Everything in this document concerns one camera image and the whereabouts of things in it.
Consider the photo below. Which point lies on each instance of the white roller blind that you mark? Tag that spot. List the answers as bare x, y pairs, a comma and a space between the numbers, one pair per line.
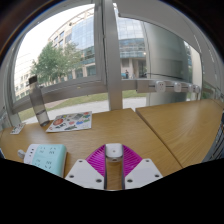
150, 15

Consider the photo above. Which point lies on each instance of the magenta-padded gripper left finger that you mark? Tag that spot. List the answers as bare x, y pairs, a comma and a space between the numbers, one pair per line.
83, 173

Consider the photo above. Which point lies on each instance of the small white charger block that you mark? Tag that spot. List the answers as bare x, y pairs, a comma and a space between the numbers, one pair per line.
114, 150

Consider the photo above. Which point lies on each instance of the large colourful sticker sheet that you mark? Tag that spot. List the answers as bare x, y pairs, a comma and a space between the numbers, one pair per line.
70, 121

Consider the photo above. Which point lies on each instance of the small colourful sticker sheet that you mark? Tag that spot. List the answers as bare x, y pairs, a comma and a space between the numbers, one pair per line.
18, 128

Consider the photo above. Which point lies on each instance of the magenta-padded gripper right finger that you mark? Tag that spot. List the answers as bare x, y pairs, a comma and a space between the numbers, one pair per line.
141, 173

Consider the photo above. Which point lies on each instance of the mint green white power strip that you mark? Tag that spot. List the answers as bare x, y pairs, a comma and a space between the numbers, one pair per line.
48, 158

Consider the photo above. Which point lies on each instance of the green tree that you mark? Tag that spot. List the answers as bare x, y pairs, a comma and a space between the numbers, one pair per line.
53, 63

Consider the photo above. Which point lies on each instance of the clear bottle with black cap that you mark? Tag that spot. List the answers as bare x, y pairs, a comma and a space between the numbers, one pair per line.
38, 103

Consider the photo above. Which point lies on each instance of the person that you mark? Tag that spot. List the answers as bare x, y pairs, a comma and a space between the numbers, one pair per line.
126, 74

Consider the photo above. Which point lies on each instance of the grey wall socket rail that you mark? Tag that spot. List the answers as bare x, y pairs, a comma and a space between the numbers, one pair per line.
166, 86

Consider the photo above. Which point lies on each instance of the glass office building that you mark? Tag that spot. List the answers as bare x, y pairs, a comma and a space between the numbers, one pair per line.
83, 36

